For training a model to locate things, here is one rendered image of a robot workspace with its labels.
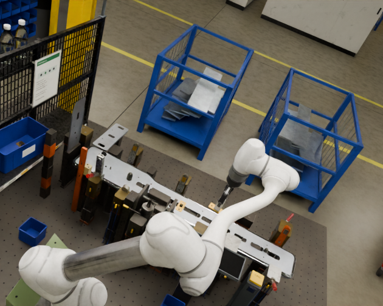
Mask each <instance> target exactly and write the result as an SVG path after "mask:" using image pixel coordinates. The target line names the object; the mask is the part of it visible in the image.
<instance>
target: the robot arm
mask: <svg viewBox="0 0 383 306"><path fill-rule="evenodd" d="M250 174H253V175H257V176H259V177H261V179H262V185H263V186H264V191H263V192H262V193H261V194H260V195H257V196H255V197H252V198H250V199H247V200H245V201H242V202H239V203H237V204H235V205H232V206H230V207H228V208H226V209H224V210H222V211H221V212H220V213H219V214H218V215H217V216H216V217H215V218H214V219H213V220H212V222H211V224H210V225H209V227H208V228H207V229H206V231H205V233H204V234H203V235H202V236H201V237H200V236H199V235H198V234H197V232H196V231H195V230H194V229H193V228H192V227H191V226H190V225H189V224H188V223H187V222H186V221H185V220H184V219H183V218H182V217H180V216H178V215H176V214H174V213H172V212H160V213H158V214H156V215H155V216H153V217H152V218H151V219H150V220H149V222H148V223H147V226H146V229H145V232H144V233H143V234H142V235H141V236H137V237H133V238H130V239H126V240H122V241H119V242H115V243H111V244H108V245H104V246H100V247H97V248H93V249H90V250H86V251H82V252H79V253H76V252H75V251H73V250H70V249H60V248H51V247H49V246H45V245H38V246H35V247H32V248H31V249H29V250H28V251H27V252H26V253H25V254H24V255H23V257H22V258H21V260H20V261H19V273H20V275H21V277H22V279H23V281H24V282H25V283H26V284H27V285H28V286H29V287H30V288H31V289H32V290H33V291H35V292H36V293H37V294H39V295H40V296H41V297H40V299H39V301H38V303H37V304H36V305H35V306H104V305H105V304H106V300H107V296H108V295H107V291H106V287H105V286H104V284H103V283H102V282H100V281H99V280H98V279H96V278H91V277H94V276H99V275H103V274H107V273H112V272H115V271H120V270H125V269H129V268H134V267H139V266H142V265H147V264H150V265H152V266H155V267H165V268H174V269H175V270H176V271H177V272H178V274H179V275H180V277H181V278H180V280H179V282H180V285H181V288H182V289H183V291H184V292H185V293H187V294H189V295H192V296H199V295H200V294H203V292H205V291H206V289H208V287H209V286H210V284H211V283H212V281H213V279H214V277H215V275H216V272H217V271H218V268H219V265H220V262H221V258H222V255H223V251H224V243H225V239H226V234H227V230H228V228H229V226H230V225H231V224H232V223H233V222H235V221H237V220H238V219H240V218H242V217H245V216H247V215H249V214H251V213H253V212H255V211H258V210H259V209H262V208H264V207H265V206H267V205H268V204H270V203H271V202H273V201H274V199H275V198H276V196H277V195H278V193H279V192H283V191H292V190H294V189H295V188H296V187H297V186H298V184H299V181H300V177H299V175H298V173H297V172H296V170H295V169H293V168H292V167H290V166H289V165H287V164H286V163H284V162H282V161H280V160H278V159H276V158H272V157H270V156H268V155H267V154H266V153H265V147H264V144H263V142H262V141H260V140H258V139H256V138H251V139H248V140H247V141H246V142H245V143H244V144H243V145H242V147H240V149H239V151H238V152H237V154H236V156H235V159H234V162H233V164H232V166H231V168H230V169H229V175H228V176H227V178H226V180H227V182H228V184H227V185H226V188H225V189H224V192H223V194H222V196H221V197H220V199H218V202H217V204H216V205H215V207H214V209H215V210H217V211H218V212H219V211H220V209H221V207H222V206H223V204H224V202H225V201H226V200H227V199H228V198H227V196H228V195H229V194H230V193H231V192H232V191H233V190H234V188H237V187H240V186H241V184H242V182H245V179H247V178H248V176H249V175H250Z"/></svg>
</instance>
